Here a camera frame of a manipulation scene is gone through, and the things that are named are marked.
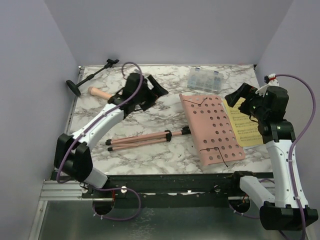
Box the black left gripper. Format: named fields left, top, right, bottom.
left=133, top=75, right=167, bottom=111

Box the yellow sheet music page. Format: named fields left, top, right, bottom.
left=223, top=97, right=263, bottom=148

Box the pink perforated music stand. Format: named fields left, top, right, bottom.
left=105, top=94, right=246, bottom=166

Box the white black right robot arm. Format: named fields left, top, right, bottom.
left=225, top=83, right=319, bottom=231

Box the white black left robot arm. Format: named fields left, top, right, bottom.
left=54, top=72, right=168, bottom=198

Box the clear plastic organizer box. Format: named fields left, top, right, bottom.
left=186, top=67, right=224, bottom=93

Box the pink toy microphone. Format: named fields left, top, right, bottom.
left=88, top=86, right=112, bottom=100

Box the black microphone stand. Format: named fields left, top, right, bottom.
left=65, top=58, right=120, bottom=97

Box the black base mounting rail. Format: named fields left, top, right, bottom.
left=51, top=170, right=275, bottom=208

